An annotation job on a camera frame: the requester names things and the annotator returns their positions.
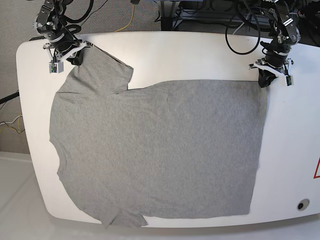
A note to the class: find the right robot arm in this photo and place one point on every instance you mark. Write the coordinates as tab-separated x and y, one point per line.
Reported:
60	31

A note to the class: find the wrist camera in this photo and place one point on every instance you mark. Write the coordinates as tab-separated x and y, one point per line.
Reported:
289	81
56	67

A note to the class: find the grey T-shirt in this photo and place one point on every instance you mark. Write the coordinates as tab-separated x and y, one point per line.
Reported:
180	149

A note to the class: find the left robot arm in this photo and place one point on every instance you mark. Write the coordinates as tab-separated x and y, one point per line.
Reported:
276	42

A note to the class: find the black table mount hole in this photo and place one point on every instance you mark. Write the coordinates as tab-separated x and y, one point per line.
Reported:
303	204

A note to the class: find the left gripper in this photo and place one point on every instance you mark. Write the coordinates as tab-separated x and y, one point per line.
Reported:
274	64

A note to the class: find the red triangle sticker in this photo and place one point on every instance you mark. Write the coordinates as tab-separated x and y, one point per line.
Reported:
317	173

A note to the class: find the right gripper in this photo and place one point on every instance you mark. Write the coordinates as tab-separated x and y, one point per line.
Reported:
64	49

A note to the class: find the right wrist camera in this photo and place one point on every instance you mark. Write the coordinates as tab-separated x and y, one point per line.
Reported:
56	67

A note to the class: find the aluminium frame rail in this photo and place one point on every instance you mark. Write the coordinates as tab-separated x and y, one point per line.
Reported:
266	23

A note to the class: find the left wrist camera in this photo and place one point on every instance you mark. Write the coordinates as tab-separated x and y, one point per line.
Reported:
289	81

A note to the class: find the black bar behind table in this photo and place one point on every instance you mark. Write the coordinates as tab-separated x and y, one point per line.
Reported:
37	38

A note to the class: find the black table leg post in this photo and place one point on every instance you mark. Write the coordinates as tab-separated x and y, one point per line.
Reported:
166	23

